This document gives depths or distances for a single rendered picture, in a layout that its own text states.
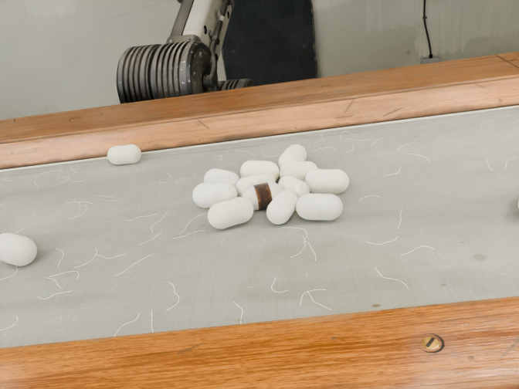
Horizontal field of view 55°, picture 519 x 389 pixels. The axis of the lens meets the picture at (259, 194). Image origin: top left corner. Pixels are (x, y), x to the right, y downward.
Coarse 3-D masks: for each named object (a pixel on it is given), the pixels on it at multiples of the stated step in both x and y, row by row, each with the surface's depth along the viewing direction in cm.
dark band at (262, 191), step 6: (258, 186) 39; (264, 186) 39; (258, 192) 39; (264, 192) 39; (270, 192) 39; (258, 198) 38; (264, 198) 39; (270, 198) 39; (258, 204) 39; (264, 204) 39
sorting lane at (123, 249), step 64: (384, 128) 51; (448, 128) 49; (512, 128) 47; (0, 192) 49; (64, 192) 47; (128, 192) 46; (192, 192) 44; (384, 192) 39; (448, 192) 38; (512, 192) 37; (64, 256) 37; (128, 256) 36; (192, 256) 35; (256, 256) 34; (320, 256) 33; (384, 256) 32; (448, 256) 31; (512, 256) 30; (0, 320) 32; (64, 320) 31; (128, 320) 30; (192, 320) 29; (256, 320) 29
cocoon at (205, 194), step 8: (200, 184) 40; (208, 184) 40; (216, 184) 40; (224, 184) 40; (200, 192) 40; (208, 192) 40; (216, 192) 40; (224, 192) 39; (232, 192) 40; (200, 200) 40; (208, 200) 40; (216, 200) 40; (224, 200) 40
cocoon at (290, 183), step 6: (288, 174) 41; (282, 180) 40; (288, 180) 40; (294, 180) 39; (300, 180) 40; (282, 186) 40; (288, 186) 39; (294, 186) 39; (300, 186) 39; (306, 186) 39; (294, 192) 39; (300, 192) 39; (306, 192) 39
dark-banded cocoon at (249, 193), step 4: (272, 184) 39; (276, 184) 39; (248, 188) 39; (252, 188) 39; (272, 188) 39; (276, 188) 39; (280, 188) 39; (244, 192) 39; (248, 192) 39; (252, 192) 39; (272, 192) 39; (276, 192) 39; (244, 196) 39; (248, 196) 39; (252, 196) 38; (272, 196) 39; (252, 200) 38; (256, 200) 38; (252, 204) 39; (256, 204) 39; (256, 208) 39
